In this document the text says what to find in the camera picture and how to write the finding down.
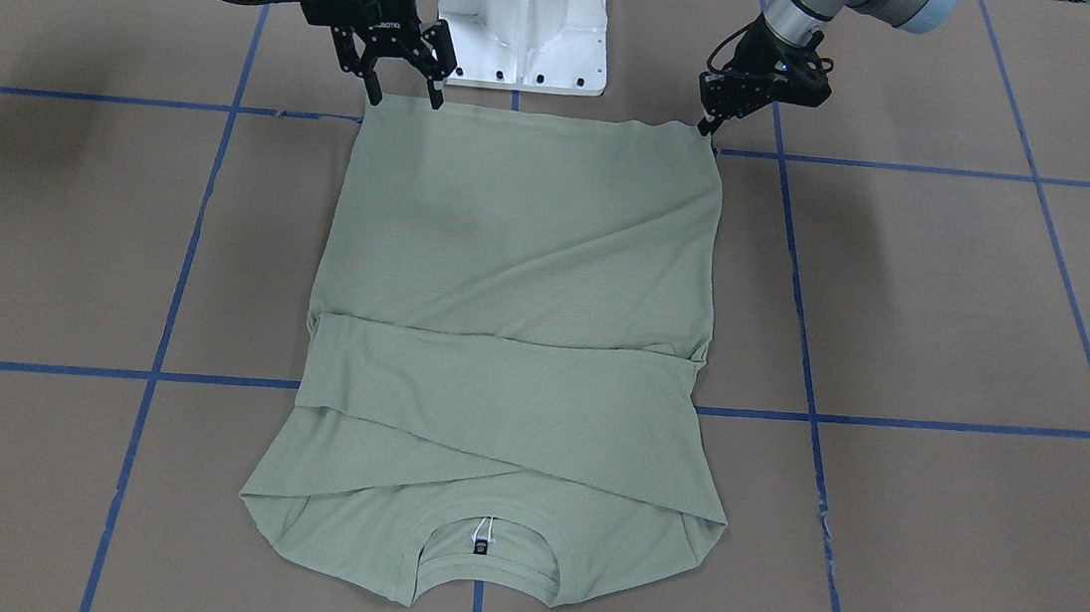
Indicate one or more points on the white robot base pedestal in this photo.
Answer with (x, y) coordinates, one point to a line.
(556, 47)

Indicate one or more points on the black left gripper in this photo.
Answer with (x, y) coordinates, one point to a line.
(755, 58)

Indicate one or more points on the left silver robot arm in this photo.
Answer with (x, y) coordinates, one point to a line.
(790, 19)

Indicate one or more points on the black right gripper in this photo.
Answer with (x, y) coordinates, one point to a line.
(380, 18)

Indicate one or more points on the light green long-sleeve shirt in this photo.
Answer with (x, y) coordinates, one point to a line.
(506, 328)

